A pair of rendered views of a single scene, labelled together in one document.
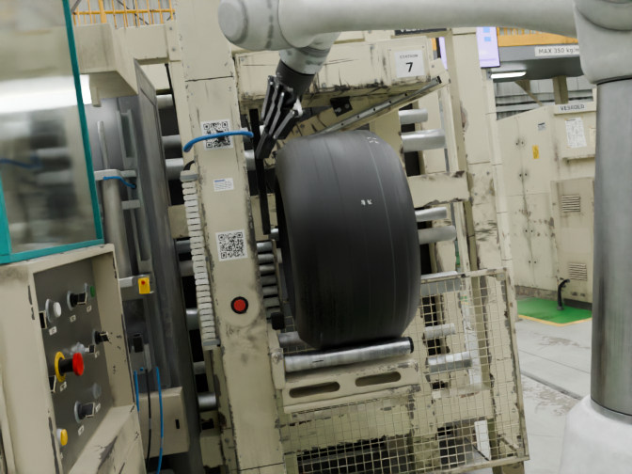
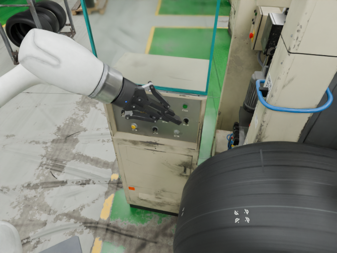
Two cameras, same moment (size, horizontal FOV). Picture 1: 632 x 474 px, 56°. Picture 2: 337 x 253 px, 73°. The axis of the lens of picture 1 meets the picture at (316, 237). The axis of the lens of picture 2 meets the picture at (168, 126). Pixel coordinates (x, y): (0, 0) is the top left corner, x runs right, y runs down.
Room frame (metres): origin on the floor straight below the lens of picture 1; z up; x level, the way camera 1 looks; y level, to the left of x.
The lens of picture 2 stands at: (1.46, -0.43, 1.90)
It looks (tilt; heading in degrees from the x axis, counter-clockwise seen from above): 43 degrees down; 108
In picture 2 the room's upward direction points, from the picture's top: straight up
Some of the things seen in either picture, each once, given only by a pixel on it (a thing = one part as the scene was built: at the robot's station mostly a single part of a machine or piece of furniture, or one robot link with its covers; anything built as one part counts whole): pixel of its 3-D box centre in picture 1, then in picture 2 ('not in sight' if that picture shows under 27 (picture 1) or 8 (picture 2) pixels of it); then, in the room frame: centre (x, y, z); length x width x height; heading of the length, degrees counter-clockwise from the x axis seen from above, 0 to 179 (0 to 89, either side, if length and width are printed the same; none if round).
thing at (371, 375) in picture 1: (348, 379); not in sight; (1.54, -0.04, 0.83); 0.36 x 0.09 x 0.06; 97
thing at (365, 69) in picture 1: (330, 77); not in sight; (1.98, -0.11, 1.71); 0.61 x 0.25 x 0.15; 97
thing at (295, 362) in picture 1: (347, 354); not in sight; (1.54, -0.04, 0.90); 0.35 x 0.05 x 0.05; 97
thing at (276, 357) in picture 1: (275, 353); not in sight; (1.65, 0.16, 0.90); 0.40 x 0.03 x 0.10; 7
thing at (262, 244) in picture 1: (250, 286); not in sight; (2.03, 0.24, 1.05); 0.20 x 0.15 x 0.30; 97
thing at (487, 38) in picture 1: (466, 39); not in sight; (5.37, -1.55, 2.60); 0.60 x 0.05 x 0.55; 106
